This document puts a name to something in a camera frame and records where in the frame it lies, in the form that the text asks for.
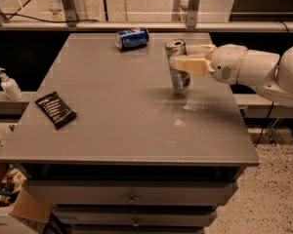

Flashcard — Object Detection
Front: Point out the grey drawer cabinet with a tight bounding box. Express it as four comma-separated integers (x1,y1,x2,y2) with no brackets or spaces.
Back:
0,33,259,234

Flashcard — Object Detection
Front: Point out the black snack packet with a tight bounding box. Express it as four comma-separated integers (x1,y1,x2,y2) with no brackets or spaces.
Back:
35,92,77,129

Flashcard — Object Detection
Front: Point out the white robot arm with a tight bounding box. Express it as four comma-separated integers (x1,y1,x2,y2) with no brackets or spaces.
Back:
169,44,293,107

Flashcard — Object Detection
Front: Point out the drawer knob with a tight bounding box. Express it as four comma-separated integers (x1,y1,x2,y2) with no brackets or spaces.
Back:
127,195,137,205
132,219,141,228

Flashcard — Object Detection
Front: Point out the white pump bottle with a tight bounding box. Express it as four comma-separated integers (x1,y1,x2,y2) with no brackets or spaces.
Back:
0,67,22,101

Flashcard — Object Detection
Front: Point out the cardboard box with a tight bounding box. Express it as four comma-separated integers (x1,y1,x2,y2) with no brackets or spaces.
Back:
0,133,52,234

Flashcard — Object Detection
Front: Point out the crushed silver redbull can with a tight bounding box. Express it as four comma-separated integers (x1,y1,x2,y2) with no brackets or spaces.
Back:
165,38,190,91

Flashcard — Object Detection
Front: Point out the blue pepsi can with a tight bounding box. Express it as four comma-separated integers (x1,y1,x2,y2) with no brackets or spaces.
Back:
115,27,149,51

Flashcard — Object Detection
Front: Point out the top drawer knob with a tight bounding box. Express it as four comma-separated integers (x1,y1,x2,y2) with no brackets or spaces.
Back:
127,195,137,205

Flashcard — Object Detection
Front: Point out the black cable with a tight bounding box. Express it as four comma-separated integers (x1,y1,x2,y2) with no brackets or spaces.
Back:
0,13,101,24

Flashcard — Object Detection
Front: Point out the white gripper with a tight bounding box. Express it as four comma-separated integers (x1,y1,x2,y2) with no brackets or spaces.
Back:
169,44,248,85

